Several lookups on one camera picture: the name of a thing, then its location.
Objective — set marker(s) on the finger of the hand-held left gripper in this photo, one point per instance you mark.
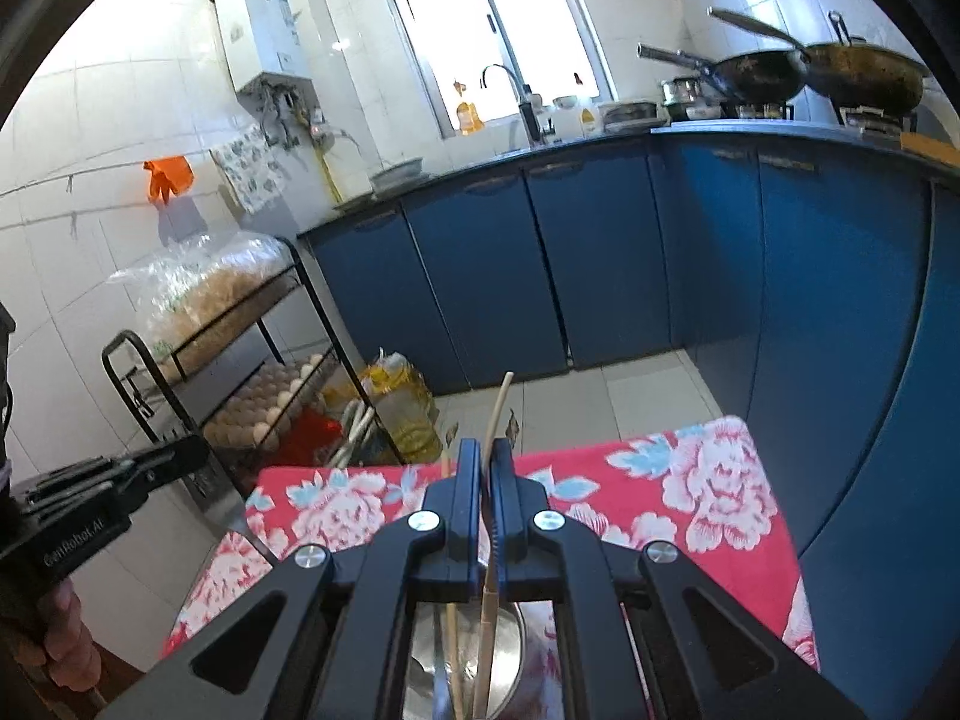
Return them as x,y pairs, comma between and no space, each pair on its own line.
172,457

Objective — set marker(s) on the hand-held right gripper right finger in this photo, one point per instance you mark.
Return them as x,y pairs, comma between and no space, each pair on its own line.
502,495

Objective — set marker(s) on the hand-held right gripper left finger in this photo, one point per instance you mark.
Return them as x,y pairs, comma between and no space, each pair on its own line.
469,487

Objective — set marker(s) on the wooden chopstick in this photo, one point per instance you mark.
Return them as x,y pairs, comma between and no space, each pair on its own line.
497,412
454,652

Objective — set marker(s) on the stainless steel pot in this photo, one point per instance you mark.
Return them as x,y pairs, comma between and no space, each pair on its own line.
517,660

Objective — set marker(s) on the person's left hand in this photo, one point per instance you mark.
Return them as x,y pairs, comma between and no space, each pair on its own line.
71,637

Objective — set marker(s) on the black metal rack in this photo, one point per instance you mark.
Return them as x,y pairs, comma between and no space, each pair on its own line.
140,401

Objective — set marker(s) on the yellow oil jug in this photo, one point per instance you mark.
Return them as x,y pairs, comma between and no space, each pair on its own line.
409,420

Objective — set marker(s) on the tray of eggs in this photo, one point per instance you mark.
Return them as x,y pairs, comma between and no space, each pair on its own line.
255,405

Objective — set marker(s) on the red plastic bag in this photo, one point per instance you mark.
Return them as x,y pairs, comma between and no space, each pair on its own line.
307,442

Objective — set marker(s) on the clear plastic food bag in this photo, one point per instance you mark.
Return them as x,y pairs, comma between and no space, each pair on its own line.
217,300

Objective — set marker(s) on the red floral tablecloth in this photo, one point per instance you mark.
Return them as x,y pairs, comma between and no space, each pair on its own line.
675,525

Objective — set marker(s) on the orange rubber glove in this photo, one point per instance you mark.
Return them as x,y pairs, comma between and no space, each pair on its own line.
169,178

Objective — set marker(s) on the patterned hanging towel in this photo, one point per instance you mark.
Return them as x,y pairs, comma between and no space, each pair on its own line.
251,169

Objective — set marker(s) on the metal bowl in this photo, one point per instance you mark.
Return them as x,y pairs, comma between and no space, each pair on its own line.
397,171

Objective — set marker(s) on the yellow liquid bottle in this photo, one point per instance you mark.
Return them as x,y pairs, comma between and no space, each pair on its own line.
469,118

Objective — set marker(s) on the kitchen faucet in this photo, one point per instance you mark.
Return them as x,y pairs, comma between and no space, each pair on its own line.
535,124

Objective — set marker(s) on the small pale bottle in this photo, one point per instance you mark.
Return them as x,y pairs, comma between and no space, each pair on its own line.
589,120

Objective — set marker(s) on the white cup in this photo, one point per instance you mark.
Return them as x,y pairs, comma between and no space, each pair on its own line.
566,101

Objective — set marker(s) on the shallow metal pan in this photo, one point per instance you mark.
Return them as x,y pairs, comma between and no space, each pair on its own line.
634,114

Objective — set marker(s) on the white water heater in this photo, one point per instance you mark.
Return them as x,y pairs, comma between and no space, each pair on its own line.
262,30

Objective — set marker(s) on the small lidded steel pot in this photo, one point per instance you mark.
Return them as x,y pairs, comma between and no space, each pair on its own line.
682,94

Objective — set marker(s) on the window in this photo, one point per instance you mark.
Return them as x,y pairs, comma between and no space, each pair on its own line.
510,15

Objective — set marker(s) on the small dark wok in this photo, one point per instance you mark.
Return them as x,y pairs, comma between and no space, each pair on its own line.
757,75

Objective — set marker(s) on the gas stove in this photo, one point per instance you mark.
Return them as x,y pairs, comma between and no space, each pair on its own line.
870,120

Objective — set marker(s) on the wooden cutting board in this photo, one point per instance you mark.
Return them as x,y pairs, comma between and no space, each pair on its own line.
934,150

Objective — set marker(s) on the large dark wok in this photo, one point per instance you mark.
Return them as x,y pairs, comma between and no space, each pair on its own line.
870,79

